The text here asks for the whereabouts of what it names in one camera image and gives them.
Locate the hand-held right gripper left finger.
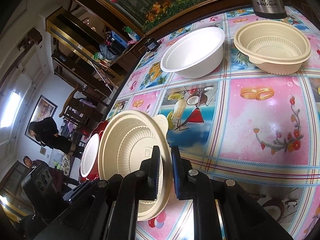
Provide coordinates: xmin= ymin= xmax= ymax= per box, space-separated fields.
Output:
xmin=32 ymin=146 xmax=164 ymax=240

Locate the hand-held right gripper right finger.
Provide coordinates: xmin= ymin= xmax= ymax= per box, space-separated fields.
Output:
xmin=171 ymin=145 xmax=293 ymax=240

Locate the beige ribbed plastic bowl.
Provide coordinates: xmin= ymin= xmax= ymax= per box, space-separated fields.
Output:
xmin=98 ymin=110 xmax=173 ymax=222
xmin=234 ymin=21 xmax=311 ymax=75

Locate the small white bowl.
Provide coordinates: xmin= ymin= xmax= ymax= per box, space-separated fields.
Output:
xmin=80 ymin=134 xmax=100 ymax=178

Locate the large red scalloped glass plate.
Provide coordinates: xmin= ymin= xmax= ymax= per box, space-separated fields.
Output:
xmin=78 ymin=121 xmax=108 ymax=183

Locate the large white bowl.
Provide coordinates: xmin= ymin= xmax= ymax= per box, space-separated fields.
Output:
xmin=160 ymin=27 xmax=225 ymax=79

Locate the floral printed cloth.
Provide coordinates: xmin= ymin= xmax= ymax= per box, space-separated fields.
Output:
xmin=54 ymin=154 xmax=73 ymax=178

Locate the glass door wooden cabinet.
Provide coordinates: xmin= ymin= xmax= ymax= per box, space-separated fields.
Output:
xmin=0 ymin=160 xmax=33 ymax=220

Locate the bright window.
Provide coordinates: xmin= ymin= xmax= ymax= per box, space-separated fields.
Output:
xmin=0 ymin=91 xmax=22 ymax=129

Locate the dark wooden chair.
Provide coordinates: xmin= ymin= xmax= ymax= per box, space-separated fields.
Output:
xmin=59 ymin=84 xmax=113 ymax=135

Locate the printed fruit tablecloth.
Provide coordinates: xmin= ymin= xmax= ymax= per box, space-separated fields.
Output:
xmin=105 ymin=5 xmax=320 ymax=240

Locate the metal rod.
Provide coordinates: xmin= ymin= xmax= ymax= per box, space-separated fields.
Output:
xmin=90 ymin=61 xmax=113 ymax=88

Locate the brown wooden sideboard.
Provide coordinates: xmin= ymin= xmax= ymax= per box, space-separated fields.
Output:
xmin=95 ymin=30 xmax=150 ymax=80

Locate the black power adapter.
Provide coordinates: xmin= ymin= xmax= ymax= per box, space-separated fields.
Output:
xmin=146 ymin=37 xmax=159 ymax=52

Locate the grey blue bag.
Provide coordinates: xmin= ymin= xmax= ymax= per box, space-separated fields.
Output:
xmin=99 ymin=42 xmax=118 ymax=60

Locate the blue plastic container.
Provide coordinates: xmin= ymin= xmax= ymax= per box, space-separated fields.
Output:
xmin=111 ymin=31 xmax=129 ymax=47

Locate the framed wall picture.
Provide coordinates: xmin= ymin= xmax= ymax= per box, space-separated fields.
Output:
xmin=24 ymin=94 xmax=58 ymax=145

